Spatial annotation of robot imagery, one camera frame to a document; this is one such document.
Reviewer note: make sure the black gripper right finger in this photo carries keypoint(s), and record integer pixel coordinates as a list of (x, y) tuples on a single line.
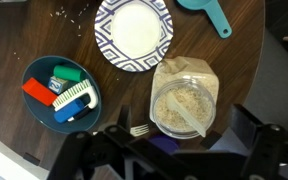
[(274, 150)]

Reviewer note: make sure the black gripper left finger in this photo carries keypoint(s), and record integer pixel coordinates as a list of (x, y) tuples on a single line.
[(94, 153)]

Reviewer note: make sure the white plastic spoon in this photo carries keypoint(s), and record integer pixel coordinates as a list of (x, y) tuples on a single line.
[(184, 111)]

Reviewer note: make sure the clear plastic sugar jar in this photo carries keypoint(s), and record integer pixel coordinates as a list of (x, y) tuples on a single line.
[(184, 71)]

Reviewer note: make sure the black marker pen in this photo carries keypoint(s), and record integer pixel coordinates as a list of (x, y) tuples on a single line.
[(82, 114)]

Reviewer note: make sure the blue cylinder block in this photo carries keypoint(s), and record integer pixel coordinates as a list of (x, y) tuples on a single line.
[(67, 111)]

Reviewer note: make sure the white plastic fork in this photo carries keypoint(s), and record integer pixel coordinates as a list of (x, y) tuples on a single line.
[(140, 130)]

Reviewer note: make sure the white brush green bristles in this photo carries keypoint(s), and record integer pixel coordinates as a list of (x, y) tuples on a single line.
[(72, 95)]

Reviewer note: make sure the black table edge clip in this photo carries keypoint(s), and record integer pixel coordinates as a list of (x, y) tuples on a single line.
[(210, 139), (31, 159)]

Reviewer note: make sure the dark blue bowl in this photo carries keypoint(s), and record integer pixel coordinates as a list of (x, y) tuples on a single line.
[(37, 113)]

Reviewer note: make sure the purple round lid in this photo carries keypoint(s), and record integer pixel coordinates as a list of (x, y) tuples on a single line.
[(164, 144)]

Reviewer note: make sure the letter cube block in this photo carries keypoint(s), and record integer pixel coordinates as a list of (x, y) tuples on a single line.
[(57, 85)]

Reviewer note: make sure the red rectangular block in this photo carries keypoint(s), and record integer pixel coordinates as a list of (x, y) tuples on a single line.
[(39, 91)]

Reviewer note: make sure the green cylinder block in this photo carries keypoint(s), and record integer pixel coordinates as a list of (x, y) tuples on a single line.
[(67, 73)]

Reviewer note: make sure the blue patterned paper plate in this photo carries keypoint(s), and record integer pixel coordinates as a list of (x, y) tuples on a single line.
[(134, 33)]

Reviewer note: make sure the small teal measuring cup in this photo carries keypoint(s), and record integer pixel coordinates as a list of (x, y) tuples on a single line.
[(214, 16)]

